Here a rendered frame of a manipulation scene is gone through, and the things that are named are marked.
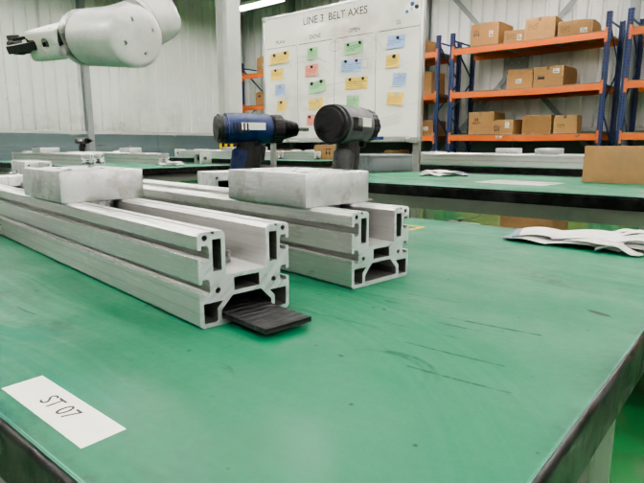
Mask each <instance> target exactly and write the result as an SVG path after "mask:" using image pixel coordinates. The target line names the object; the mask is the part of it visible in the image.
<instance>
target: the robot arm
mask: <svg viewBox="0 0 644 483"><path fill-rule="evenodd" d="M180 26H181V21H180V16H179V13H178V11H177V9H176V7H175V5H174V3H173V1H172V0H124V1H123V2H120V3H117V4H113V5H109V6H104V7H97V8H86V9H76V10H71V11H69V12H68V13H66V14H65V15H63V16H62V18H61V19H60V21H59V23H55V24H51V25H47V26H43V27H40V28H36V29H33V30H30V31H27V32H25V33H24V34H23V35H22V36H19V35H18V34H10V35H7V40H8V41H7V46H6V49H7V51H8V53H9V55H11V54H13V55H21V56H24V55H26V54H31V57H32V59H33V60H34V61H49V60H61V59H68V58H70V59H71V60H73V61H74V62H76V63H77V64H80V65H85V66H104V67H126V68H143V67H146V66H149V65H150V64H152V63H153V62H154V61H155V60H156V59H157V57H158V56H159V53H160V50H161V46H162V44H164V43H166V42H168V41H169V40H171V39H172V38H174V37H175V36H176V35H177V34H178V32H179V30H180ZM23 39H26V40H27V42H25V43H23V42H22V40H23Z"/></svg>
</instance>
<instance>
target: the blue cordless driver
mask: <svg viewBox="0 0 644 483"><path fill-rule="evenodd" d="M299 131H309V128H308V127H299V126H298V124H297V123H296V122H292V121H290V120H287V119H284V117H282V115H269V114H255V113H223V115H222V114H221V113H218V114H217V116H215V117H214V121H213V133H214V138H215V140H216V141H217V142H218V143H223V142H224V144H237V147H236V148H234V149H232V155H231V163H230V170H231V169H256V168H260V167H261V161H265V147H263V144H269V143H283V141H284V140H285V139H287V138H291V137H295V136H297V135H298V132H299Z"/></svg>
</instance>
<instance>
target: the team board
mask: <svg viewBox="0 0 644 483"><path fill-rule="evenodd" d="M425 55H426V0H347V1H343V2H338V3H333V4H330V5H325V6H320V7H316V8H311V9H306V10H302V11H294V12H290V13H285V14H280V15H276V16H271V17H265V18H263V56H264V114H269V115H282V117H284V119H287V120H290V121H292V122H296V123H297V124H298V126H299V127H308V128H309V131H299V132H298V135H297V136H295V137H291V138H287V139H285V140H284V141H283V143H326V142H323V141H322V140H320V139H319V138H318V137H317V135H316V133H315V131H314V127H313V120H314V117H315V114H316V112H317V111H318V110H319V109H320V108H321V107H322V106H324V105H327V104H343V105H349V106H356V107H362V108H365V109H370V110H371V111H374V112H375V114H376V115H378V116H379V120H380V125H381V129H380V131H379V134H378V137H376V138H375V140H372V141H370V142H409V143H413V153H412V154H414V156H412V171H413V172H419V171H420V168H421V142H422V141H423V114H424V84H425Z"/></svg>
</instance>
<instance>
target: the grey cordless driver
mask: <svg viewBox="0 0 644 483"><path fill-rule="evenodd" d="M313 127H314V131H315V133H316V135H317V137H318V138H319V139H320V140H322V141H323V142H326V143H330V144H336V147H335V150H334V152H333V164H332V169H336V170H356V171H358V164H359V148H360V147H365V145H366V144H365V143H369V142H370V141H372V140H375V138H376V137H378V134H379V132H380V129H381V125H380V120H379V116H378V115H376V114H375V112H374V111H371V110H370V109H365V108H362V107H356V106H349V105H343V104H335V103H334V104H327V105H324V106H322V107H321V108H320V109H319V110H318V111H317V112H316V114H315V117H314V120H313Z"/></svg>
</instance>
